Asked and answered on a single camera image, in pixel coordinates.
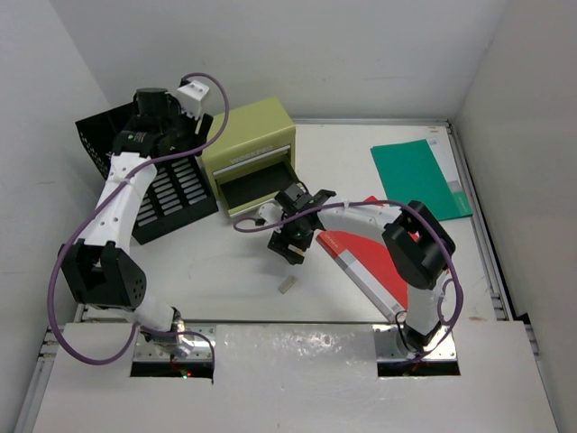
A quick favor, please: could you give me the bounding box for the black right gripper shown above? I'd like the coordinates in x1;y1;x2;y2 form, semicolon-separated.
269;210;315;263

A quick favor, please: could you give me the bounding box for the beige eraser stick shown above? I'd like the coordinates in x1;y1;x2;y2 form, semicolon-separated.
278;275;298;294

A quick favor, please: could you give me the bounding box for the olive green drawer cabinet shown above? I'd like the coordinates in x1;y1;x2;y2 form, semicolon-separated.
201;97;298;217

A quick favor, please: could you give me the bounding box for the tan eraser block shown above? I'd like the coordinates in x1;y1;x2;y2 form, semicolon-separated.
288;245;303;254

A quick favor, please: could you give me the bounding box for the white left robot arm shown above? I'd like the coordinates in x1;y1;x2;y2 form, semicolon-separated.
56;80;212;357

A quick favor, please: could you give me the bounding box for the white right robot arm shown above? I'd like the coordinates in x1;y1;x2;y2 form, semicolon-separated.
259;184;455;353

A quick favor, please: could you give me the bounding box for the black perforated file organizer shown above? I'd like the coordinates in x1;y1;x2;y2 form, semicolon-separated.
76;102;218;244

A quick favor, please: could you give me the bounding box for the red file folder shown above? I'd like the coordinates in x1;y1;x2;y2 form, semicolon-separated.
314;195;450;322

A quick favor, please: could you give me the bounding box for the green clip folder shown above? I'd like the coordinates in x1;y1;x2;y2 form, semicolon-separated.
371;137;472;221

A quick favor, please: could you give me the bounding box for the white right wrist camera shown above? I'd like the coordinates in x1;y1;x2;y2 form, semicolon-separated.
255;202;283;226

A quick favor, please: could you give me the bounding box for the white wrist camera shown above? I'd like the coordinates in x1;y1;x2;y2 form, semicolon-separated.
255;202;283;226
176;80;210;120

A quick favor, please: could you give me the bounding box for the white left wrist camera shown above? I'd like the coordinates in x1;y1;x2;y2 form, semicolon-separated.
176;80;210;120

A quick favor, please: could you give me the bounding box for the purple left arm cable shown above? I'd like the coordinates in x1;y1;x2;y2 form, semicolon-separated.
46;72;231;364

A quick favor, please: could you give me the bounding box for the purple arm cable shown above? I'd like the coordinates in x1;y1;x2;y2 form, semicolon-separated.
46;72;231;364
233;199;465;362

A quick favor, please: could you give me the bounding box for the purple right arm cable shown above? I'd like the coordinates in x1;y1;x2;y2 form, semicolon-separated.
233;199;465;362

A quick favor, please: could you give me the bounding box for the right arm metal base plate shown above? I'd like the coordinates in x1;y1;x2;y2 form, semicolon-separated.
372;324;458;364

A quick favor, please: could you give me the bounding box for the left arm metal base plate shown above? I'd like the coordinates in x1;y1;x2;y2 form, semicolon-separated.
133;321;216;363

